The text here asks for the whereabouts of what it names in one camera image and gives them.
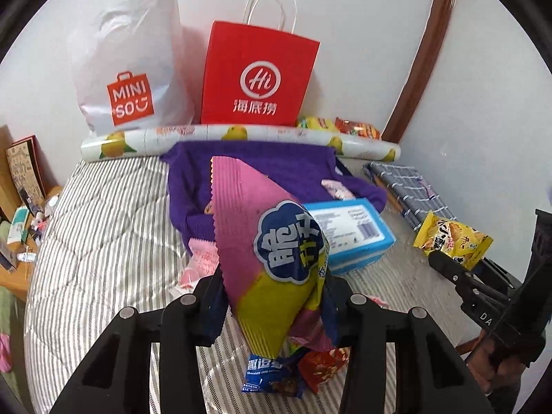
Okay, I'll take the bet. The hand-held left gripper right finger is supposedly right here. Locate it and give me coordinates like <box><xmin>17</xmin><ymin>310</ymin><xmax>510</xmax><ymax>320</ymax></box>
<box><xmin>321</xmin><ymin>269</ymin><xmax>496</xmax><ymax>414</ymax></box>

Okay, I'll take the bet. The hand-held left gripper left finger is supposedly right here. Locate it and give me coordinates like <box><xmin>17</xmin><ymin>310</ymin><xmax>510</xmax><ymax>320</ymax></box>
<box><xmin>49</xmin><ymin>274</ymin><xmax>229</xmax><ymax>414</ymax></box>

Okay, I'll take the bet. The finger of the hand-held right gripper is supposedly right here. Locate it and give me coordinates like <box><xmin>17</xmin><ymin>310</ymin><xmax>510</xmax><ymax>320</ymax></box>
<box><xmin>476</xmin><ymin>256</ymin><xmax>526</xmax><ymax>290</ymax></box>
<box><xmin>427</xmin><ymin>250</ymin><xmax>481</xmax><ymax>294</ymax></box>

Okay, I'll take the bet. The yellow snack packet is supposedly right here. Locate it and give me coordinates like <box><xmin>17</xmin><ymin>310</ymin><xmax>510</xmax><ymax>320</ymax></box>
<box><xmin>413</xmin><ymin>210</ymin><xmax>493</xmax><ymax>270</ymax></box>

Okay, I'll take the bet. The blue cookie packet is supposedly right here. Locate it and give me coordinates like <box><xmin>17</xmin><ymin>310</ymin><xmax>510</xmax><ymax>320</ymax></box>
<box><xmin>243</xmin><ymin>345</ymin><xmax>305</xmax><ymax>398</ymax></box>

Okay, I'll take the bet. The pink and yellow snack bag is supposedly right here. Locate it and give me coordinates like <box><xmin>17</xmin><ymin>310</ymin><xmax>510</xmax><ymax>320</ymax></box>
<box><xmin>209</xmin><ymin>156</ymin><xmax>341</xmax><ymax>356</ymax></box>

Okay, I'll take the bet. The purple fabric basket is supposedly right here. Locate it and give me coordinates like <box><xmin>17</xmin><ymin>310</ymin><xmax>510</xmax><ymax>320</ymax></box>
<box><xmin>161</xmin><ymin>141</ymin><xmax>388</xmax><ymax>246</ymax></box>

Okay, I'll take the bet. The person's right hand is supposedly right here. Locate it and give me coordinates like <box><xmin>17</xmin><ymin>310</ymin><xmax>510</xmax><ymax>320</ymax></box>
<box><xmin>467</xmin><ymin>332</ymin><xmax>524</xmax><ymax>397</ymax></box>

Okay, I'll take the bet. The red snack packet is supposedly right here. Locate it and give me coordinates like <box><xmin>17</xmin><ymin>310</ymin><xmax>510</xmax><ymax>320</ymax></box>
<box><xmin>297</xmin><ymin>348</ymin><xmax>351</xmax><ymax>394</ymax></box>

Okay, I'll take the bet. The grey checked folded cloth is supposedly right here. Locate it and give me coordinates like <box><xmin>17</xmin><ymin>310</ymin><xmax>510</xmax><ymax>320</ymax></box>
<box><xmin>362</xmin><ymin>161</ymin><xmax>458</xmax><ymax>231</ymax></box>

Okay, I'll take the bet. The blue tissue pack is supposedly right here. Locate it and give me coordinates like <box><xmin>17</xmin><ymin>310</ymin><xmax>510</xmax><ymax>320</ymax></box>
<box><xmin>302</xmin><ymin>198</ymin><xmax>396</xmax><ymax>274</ymax></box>

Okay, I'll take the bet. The striped quilted table cover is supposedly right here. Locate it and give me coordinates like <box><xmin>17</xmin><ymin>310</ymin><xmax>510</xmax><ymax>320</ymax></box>
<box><xmin>23</xmin><ymin>155</ymin><xmax>488</xmax><ymax>414</ymax></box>

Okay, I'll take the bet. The orange red snack bag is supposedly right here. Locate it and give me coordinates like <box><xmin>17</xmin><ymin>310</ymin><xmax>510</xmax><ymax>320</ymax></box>
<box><xmin>335</xmin><ymin>117</ymin><xmax>382</xmax><ymax>140</ymax></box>

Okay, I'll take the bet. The wooden nightstand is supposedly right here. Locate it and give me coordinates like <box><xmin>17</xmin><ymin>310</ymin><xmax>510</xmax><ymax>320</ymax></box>
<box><xmin>0</xmin><ymin>185</ymin><xmax>63</xmax><ymax>303</ymax></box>

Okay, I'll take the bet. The lemon print wallpaper roll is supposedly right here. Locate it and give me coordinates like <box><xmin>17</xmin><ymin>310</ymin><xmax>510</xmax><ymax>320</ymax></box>
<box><xmin>80</xmin><ymin>123</ymin><xmax>402</xmax><ymax>165</ymax></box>

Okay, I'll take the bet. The green blanket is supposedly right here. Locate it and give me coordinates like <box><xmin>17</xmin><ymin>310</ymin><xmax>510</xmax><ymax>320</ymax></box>
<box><xmin>0</xmin><ymin>287</ymin><xmax>27</xmax><ymax>393</ymax></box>

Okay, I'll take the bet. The pink cloth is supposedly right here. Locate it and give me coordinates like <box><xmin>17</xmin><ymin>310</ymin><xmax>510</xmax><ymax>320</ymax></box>
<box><xmin>0</xmin><ymin>332</ymin><xmax>13</xmax><ymax>374</ymax></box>

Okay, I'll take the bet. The dark blue box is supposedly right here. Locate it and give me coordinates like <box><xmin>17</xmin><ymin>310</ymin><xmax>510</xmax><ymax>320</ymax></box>
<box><xmin>0</xmin><ymin>241</ymin><xmax>18</xmax><ymax>273</ymax></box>

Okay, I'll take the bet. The teal and white box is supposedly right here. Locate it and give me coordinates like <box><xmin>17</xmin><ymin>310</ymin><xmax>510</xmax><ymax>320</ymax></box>
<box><xmin>8</xmin><ymin>207</ymin><xmax>31</xmax><ymax>244</ymax></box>

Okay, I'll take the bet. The patterned book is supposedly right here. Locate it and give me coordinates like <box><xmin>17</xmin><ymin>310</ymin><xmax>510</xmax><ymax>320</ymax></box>
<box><xmin>5</xmin><ymin>137</ymin><xmax>47</xmax><ymax>208</ymax></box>

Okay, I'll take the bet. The red paper bag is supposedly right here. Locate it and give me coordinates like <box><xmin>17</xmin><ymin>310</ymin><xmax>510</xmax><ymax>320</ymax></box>
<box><xmin>200</xmin><ymin>0</ymin><xmax>321</xmax><ymax>127</ymax></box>

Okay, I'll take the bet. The white plastic shopping bag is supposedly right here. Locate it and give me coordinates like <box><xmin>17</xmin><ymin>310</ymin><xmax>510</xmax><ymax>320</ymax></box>
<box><xmin>70</xmin><ymin>0</ymin><xmax>197</xmax><ymax>136</ymax></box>

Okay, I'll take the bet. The brown wooden door frame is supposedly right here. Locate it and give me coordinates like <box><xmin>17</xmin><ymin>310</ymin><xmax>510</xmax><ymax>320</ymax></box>
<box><xmin>382</xmin><ymin>0</ymin><xmax>460</xmax><ymax>143</ymax></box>

